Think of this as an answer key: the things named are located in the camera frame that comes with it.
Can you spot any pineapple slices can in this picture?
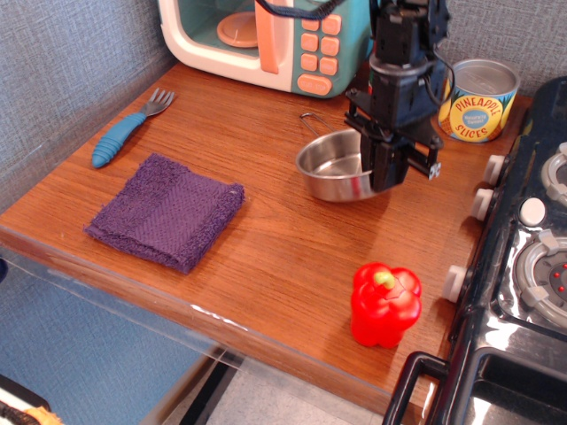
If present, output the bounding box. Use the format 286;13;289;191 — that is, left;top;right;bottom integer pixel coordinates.
438;58;520;143

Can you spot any white stove knob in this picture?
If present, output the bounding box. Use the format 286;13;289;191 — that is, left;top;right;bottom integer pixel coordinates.
483;155;506;186
442;265;468;303
470;189;493;221

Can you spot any blue handled fork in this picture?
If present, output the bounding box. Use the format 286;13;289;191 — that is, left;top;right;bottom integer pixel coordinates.
91;89;175;168

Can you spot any black toy stove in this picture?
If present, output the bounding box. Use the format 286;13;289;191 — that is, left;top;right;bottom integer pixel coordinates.
384;77;566;424

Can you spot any purple folded cloth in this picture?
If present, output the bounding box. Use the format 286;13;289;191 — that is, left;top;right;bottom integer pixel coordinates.
85;153;245;274

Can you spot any white stove knob bottom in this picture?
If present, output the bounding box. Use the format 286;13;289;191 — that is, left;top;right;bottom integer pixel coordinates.
442;265;468;303

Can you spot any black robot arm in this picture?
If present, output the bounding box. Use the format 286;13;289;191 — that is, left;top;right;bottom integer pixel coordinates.
346;1;455;193

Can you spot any tomato sauce can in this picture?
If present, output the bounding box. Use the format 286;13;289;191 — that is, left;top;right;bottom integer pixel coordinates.
361;61;373;94

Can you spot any toy microwave oven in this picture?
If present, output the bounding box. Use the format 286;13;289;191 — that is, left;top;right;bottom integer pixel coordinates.
158;1;372;98

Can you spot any red toy bell pepper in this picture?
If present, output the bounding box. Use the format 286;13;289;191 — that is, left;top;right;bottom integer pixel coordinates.
351;262;422;349

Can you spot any white stove knob top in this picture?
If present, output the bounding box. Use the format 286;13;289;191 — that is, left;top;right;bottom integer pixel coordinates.
483;155;506;186

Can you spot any stainless steel pot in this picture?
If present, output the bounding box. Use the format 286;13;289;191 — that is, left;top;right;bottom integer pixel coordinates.
295;128;377;203

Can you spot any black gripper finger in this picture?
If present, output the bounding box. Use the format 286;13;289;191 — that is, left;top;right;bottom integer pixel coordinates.
360;131;408;193

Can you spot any white stove knob middle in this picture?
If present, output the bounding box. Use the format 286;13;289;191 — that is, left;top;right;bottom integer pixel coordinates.
470;189;493;221

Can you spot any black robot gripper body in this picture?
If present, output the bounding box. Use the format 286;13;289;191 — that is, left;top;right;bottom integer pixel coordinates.
346;61;444;179

